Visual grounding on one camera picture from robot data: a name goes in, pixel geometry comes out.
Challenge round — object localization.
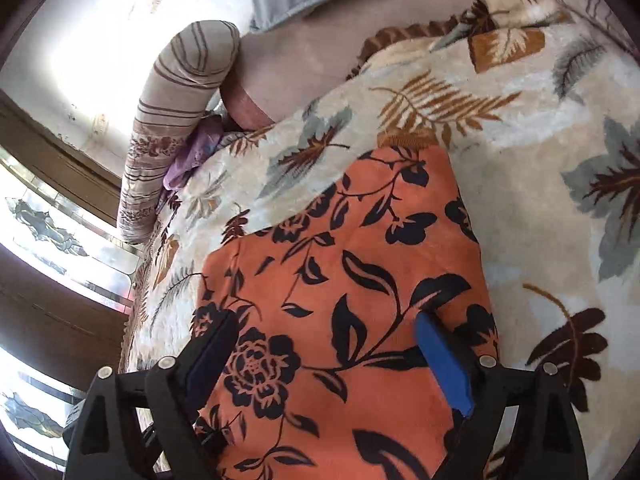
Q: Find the leaf pattern plush blanket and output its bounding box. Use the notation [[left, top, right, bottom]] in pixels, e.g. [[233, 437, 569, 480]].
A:
[[122, 0, 639, 479]]

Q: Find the stained glass window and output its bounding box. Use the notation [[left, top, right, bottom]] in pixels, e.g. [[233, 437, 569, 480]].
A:
[[1, 151, 139, 477]]

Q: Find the pink bed sheet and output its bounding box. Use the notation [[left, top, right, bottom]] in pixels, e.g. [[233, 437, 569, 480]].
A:
[[220, 0, 472, 131]]

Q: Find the striped floral long pillow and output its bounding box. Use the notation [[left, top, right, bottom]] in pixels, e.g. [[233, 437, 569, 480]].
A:
[[117, 21, 240, 244]]

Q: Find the purple cloth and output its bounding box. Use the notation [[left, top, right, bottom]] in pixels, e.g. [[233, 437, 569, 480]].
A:
[[163, 114, 242, 191]]

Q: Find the striped floral right pillow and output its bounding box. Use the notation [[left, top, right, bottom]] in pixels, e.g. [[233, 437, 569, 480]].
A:
[[558, 0, 639, 58]]

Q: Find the orange black floral garment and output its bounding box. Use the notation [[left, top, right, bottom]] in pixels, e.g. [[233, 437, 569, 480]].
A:
[[192, 146, 498, 479]]

